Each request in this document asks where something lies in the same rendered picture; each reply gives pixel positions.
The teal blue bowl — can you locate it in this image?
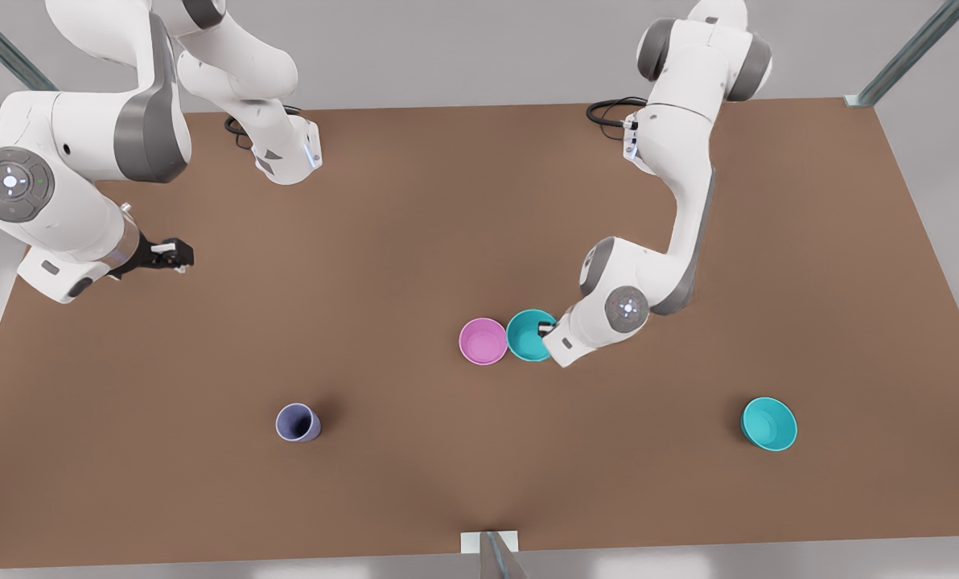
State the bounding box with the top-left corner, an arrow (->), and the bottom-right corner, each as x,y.
506,310 -> 560,363
741,396 -> 799,452

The pink bowl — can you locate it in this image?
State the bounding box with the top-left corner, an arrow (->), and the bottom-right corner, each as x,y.
459,318 -> 509,367

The purple cup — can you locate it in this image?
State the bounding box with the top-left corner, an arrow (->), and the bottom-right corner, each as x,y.
276,403 -> 323,444

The black cable loop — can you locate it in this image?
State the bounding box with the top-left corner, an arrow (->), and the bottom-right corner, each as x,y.
586,97 -> 650,142
224,105 -> 304,152

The silver frame post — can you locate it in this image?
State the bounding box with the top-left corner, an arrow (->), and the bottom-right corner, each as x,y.
0,0 -> 59,92
843,0 -> 959,109
460,531 -> 529,579

